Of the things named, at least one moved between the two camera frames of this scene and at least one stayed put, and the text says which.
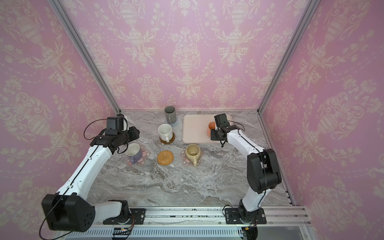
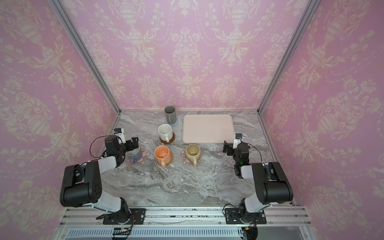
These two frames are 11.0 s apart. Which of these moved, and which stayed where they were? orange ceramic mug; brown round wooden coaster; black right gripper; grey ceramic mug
Moved: orange ceramic mug; black right gripper
Stayed: brown round wooden coaster; grey ceramic mug
